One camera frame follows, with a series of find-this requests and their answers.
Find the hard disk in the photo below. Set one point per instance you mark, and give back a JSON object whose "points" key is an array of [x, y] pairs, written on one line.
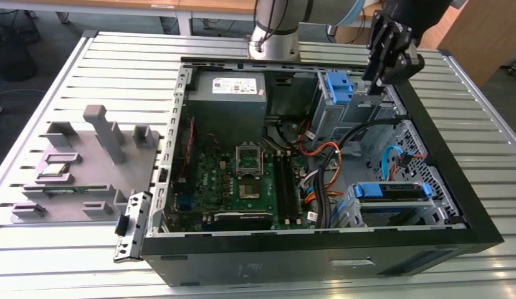
{"points": [[390, 191]]}

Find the black mesh bin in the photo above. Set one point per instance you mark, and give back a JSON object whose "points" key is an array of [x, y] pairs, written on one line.
{"points": [[12, 62]]}

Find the grey parts rack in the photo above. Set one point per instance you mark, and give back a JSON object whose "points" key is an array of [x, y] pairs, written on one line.
{"points": [[95, 183]]}

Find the black graphics card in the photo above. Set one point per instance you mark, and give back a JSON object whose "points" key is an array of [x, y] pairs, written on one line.
{"points": [[241, 221]]}

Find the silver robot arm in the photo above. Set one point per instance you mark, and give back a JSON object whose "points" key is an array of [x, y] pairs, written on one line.
{"points": [[274, 40]]}

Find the grey power supply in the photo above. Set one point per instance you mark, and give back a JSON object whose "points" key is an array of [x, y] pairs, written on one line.
{"points": [[225, 109]]}

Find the silver slot latch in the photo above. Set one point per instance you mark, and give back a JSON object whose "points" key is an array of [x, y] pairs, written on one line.
{"points": [[135, 224]]}

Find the green RAM stick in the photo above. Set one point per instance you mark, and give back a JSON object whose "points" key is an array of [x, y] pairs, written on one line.
{"points": [[80, 189]]}

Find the wooden cabinet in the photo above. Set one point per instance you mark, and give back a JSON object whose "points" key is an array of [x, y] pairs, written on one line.
{"points": [[482, 37]]}

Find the black PC case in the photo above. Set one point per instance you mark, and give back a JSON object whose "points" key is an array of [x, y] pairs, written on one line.
{"points": [[282, 258]]}

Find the wooden desk white frame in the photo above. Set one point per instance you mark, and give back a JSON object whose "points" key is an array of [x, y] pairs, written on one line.
{"points": [[136, 4], [357, 34]]}

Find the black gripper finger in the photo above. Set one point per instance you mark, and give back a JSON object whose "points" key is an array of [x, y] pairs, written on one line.
{"points": [[408, 68], [385, 40]]}

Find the black RAM slot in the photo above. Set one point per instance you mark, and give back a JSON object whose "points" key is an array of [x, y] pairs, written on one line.
{"points": [[281, 187], [291, 187]]}

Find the blue drive latch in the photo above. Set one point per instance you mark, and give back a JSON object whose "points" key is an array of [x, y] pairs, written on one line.
{"points": [[338, 90]]}

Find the CPU socket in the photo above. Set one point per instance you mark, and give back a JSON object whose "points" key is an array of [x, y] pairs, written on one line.
{"points": [[249, 191]]}

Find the silver drive cage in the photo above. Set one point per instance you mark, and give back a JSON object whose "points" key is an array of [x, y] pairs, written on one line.
{"points": [[366, 109]]}

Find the silver disk bay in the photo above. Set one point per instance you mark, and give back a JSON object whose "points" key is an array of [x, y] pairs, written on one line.
{"points": [[394, 204]]}

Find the silver CPU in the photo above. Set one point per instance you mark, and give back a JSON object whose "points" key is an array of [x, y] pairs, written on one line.
{"points": [[54, 170]]}

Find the green motherboard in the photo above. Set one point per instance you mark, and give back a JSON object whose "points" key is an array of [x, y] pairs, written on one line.
{"points": [[211, 187]]}

